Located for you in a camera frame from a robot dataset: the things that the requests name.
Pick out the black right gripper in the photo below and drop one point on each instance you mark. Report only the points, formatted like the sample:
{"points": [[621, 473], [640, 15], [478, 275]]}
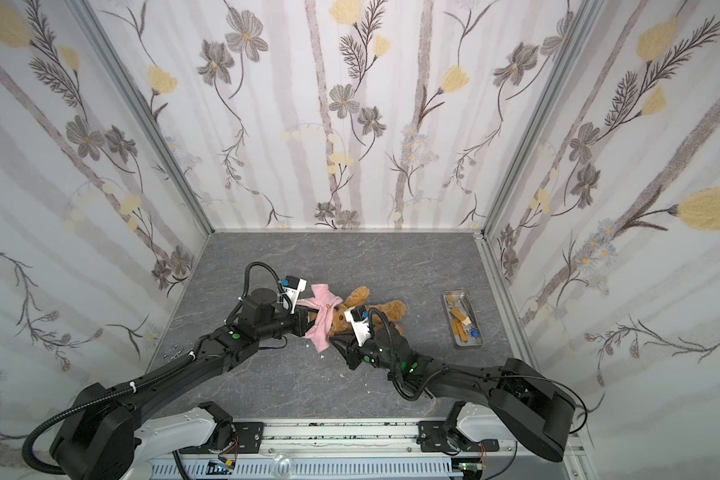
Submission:
{"points": [[350, 352]]}

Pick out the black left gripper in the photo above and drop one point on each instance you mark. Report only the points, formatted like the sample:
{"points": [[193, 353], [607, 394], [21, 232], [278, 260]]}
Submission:
{"points": [[303, 321]]}

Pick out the brown plush teddy bear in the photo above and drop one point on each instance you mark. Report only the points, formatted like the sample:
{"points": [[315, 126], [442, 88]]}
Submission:
{"points": [[394, 310]]}

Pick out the pink bear hoodie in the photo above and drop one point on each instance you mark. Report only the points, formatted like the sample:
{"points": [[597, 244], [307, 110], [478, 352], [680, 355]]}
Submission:
{"points": [[324, 302]]}

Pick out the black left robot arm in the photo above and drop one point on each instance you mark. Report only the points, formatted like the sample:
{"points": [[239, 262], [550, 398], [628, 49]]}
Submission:
{"points": [[96, 440]]}

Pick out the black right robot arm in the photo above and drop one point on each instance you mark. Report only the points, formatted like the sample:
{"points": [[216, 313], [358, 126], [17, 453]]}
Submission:
{"points": [[535, 409]]}

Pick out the wooden pieces in tray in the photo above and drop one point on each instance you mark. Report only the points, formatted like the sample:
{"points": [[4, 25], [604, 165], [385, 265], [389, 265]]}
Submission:
{"points": [[464, 328]]}

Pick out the metal tray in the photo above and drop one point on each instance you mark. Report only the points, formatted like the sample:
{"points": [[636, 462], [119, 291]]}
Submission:
{"points": [[464, 293]]}

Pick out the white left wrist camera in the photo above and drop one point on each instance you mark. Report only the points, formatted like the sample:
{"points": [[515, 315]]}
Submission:
{"points": [[291, 288]]}

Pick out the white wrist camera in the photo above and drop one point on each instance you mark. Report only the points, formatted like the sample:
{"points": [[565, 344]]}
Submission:
{"points": [[291, 288], [360, 321]]}

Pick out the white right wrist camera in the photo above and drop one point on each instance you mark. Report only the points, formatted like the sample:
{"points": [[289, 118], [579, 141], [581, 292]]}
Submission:
{"points": [[360, 321]]}

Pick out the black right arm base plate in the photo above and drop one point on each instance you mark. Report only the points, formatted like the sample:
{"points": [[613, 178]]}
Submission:
{"points": [[439, 436]]}

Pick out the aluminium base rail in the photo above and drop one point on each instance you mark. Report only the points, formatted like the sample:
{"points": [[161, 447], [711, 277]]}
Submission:
{"points": [[381, 448]]}

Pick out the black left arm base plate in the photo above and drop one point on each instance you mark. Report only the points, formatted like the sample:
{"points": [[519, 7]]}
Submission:
{"points": [[236, 437]]}

